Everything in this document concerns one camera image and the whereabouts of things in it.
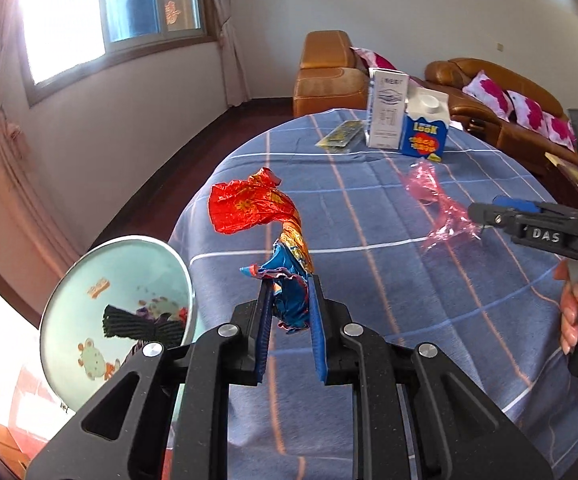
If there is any pink cellophane wrapper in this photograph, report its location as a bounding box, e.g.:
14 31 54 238
402 159 482 252

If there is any black foam net sleeve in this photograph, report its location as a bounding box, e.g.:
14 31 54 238
103 304 186 349

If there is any red orange blue foil wrapper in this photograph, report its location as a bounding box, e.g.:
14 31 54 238
207 166 316 335

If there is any teal cartoon trash bin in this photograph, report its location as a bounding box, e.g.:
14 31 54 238
40 235 197 411

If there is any person right hand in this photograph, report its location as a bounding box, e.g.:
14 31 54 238
554 260 578 356

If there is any brown leather long sofa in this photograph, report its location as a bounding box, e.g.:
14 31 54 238
423 57 578 176

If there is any blue plaid tablecloth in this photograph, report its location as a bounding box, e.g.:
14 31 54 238
167 107 578 480

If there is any pink white cushion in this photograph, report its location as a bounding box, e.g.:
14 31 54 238
462 70 514 122
507 90 545 134
543 112 576 152

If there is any blue white juice carton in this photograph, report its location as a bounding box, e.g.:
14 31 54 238
400 86 450 162

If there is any tall white milk carton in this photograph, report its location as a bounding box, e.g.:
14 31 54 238
366 67 409 151

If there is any black yellow snack packet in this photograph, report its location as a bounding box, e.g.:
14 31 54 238
316 120 365 153

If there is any pink floral pillow on chaise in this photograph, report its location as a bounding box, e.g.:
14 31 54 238
351 47 396 70

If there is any orange leather chaise sofa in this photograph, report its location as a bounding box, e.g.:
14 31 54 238
292 30 369 118

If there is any left pink curtain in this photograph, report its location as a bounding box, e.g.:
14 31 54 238
0 0 81 276

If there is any pink curtain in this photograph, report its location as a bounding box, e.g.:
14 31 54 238
212 0 250 106
0 0 81 276

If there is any right pink curtain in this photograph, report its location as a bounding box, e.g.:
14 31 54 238
212 0 250 106

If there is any window with brown frame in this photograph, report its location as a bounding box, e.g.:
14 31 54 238
18 0 215 106

